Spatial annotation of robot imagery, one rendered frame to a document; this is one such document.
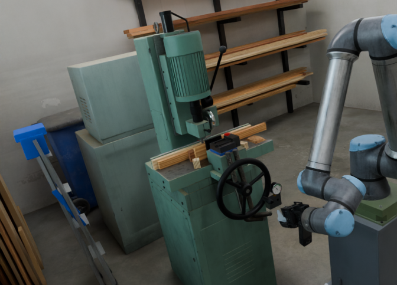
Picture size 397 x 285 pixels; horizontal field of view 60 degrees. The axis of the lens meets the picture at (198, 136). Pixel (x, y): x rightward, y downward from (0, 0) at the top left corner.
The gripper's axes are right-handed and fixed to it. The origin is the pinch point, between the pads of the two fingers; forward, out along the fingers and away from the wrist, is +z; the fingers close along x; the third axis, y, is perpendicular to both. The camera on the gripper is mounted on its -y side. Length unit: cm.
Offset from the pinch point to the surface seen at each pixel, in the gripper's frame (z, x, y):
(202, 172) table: 24.7, 16.4, 28.4
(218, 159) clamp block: 15.8, 10.6, 32.1
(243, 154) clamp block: 14.3, -1.3, 29.9
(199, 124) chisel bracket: 29, 8, 50
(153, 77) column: 43, 17, 82
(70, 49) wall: 228, 28, 173
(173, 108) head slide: 41, 13, 63
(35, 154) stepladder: 81, 84, 67
